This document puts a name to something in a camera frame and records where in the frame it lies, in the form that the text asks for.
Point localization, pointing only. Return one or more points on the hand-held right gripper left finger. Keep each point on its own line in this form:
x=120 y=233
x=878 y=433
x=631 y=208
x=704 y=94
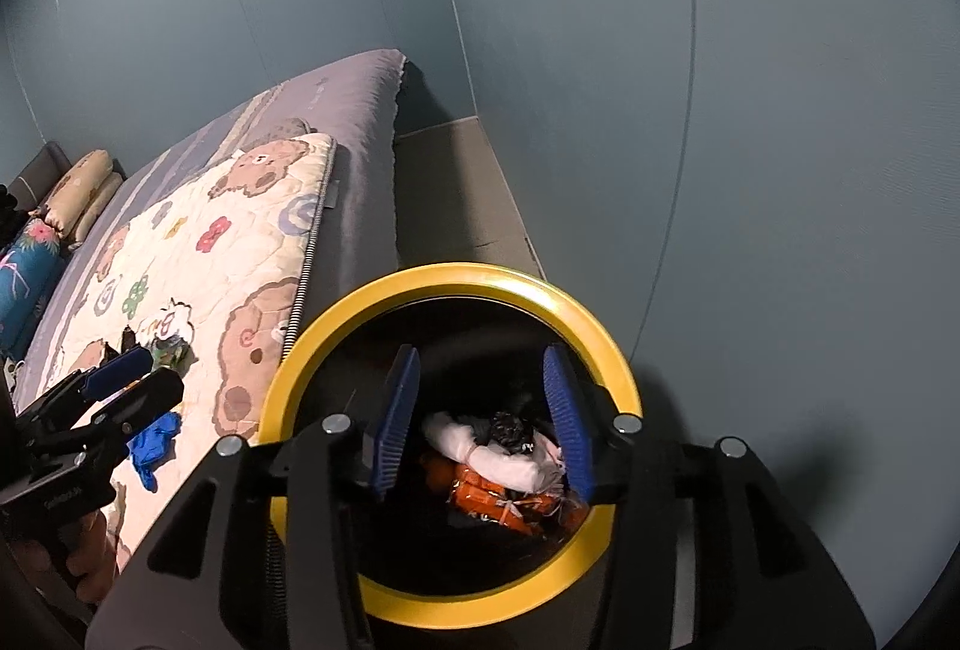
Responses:
x=394 y=417

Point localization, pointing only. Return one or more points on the black clothes pile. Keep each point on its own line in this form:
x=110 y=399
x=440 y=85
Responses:
x=7 y=207

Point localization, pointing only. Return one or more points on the orange snack wrapper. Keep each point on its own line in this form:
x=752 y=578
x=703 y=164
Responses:
x=502 y=504

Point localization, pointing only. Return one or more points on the bear print blanket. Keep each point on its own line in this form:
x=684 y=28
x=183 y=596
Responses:
x=225 y=260

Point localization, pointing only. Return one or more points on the blue floral pillow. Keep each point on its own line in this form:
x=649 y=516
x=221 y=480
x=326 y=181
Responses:
x=30 y=275

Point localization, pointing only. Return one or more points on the blue glove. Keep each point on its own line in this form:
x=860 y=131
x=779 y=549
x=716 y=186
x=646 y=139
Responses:
x=154 y=444

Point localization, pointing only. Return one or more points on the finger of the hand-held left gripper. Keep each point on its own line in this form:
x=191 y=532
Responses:
x=120 y=366
x=150 y=395

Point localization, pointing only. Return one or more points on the green snack packet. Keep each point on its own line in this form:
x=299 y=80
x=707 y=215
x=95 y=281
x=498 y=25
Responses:
x=169 y=350

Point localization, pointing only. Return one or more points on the bed with grey striped sheet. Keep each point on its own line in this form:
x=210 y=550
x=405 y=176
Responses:
x=360 y=170

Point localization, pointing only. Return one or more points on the person's left hand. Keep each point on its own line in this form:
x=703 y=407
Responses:
x=86 y=552

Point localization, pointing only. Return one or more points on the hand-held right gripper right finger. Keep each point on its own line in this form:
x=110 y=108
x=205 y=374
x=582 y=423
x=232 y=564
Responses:
x=570 y=425

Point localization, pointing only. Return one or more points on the beige pillow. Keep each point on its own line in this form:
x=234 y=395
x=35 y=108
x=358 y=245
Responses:
x=82 y=185

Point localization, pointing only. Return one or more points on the white knotted tissue bundle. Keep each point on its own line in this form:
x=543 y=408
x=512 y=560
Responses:
x=487 y=462

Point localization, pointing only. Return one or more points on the black bin with yellow rim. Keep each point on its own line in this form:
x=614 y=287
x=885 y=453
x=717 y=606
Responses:
x=450 y=279

